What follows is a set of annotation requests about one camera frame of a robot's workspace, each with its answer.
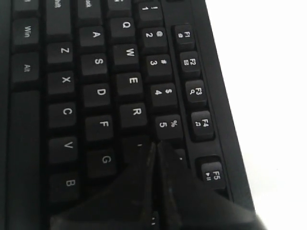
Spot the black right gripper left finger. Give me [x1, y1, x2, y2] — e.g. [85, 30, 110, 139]
[50, 142, 157, 230]

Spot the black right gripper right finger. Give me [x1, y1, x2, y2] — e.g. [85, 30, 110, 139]
[157, 141, 266, 230]

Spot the black acer keyboard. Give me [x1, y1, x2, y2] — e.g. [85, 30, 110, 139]
[0, 0, 255, 230]

